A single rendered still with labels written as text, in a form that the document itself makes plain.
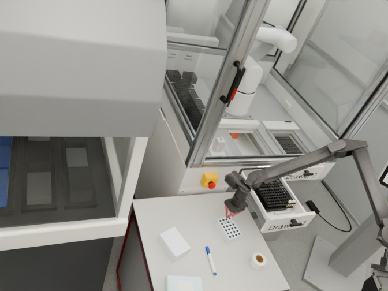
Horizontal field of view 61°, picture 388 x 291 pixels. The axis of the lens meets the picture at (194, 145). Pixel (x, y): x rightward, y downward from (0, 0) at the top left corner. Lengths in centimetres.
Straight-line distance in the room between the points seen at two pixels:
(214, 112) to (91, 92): 65
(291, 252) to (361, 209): 94
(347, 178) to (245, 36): 251
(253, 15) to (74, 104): 70
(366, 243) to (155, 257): 168
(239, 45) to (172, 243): 87
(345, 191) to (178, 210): 225
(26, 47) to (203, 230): 113
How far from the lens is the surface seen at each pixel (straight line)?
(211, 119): 146
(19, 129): 100
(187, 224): 165
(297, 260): 287
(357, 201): 353
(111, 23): 95
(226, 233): 164
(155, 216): 163
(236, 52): 131
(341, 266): 293
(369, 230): 265
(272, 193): 180
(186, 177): 168
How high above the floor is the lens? 203
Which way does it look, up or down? 37 degrees down
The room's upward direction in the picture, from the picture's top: 21 degrees clockwise
